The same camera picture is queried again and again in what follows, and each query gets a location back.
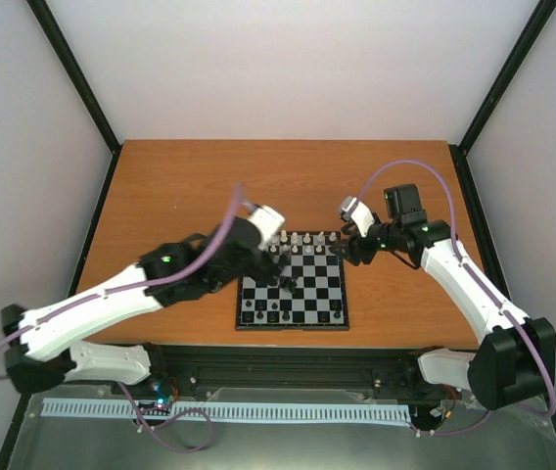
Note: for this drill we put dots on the black aluminium frame rail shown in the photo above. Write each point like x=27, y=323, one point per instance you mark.
x=387, y=374

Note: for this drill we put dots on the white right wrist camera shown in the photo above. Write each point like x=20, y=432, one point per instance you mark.
x=353, y=211

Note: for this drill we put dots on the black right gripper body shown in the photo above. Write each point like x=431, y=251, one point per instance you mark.
x=356, y=246

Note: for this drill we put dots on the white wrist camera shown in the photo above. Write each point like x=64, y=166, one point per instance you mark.
x=267, y=221
x=353, y=211

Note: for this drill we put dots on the black and white chessboard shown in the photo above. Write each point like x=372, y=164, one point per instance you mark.
x=321, y=279

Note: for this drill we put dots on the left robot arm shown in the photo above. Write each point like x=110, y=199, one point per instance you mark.
x=48, y=345

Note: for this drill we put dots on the black bishop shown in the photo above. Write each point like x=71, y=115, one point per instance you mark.
x=336, y=304

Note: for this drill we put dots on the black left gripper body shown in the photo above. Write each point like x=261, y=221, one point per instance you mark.
x=272, y=275

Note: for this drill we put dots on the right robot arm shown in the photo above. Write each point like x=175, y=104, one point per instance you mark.
x=474, y=303

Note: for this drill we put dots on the white slotted cable duct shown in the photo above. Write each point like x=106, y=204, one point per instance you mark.
x=235, y=412

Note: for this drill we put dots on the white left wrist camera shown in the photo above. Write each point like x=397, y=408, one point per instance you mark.
x=267, y=221

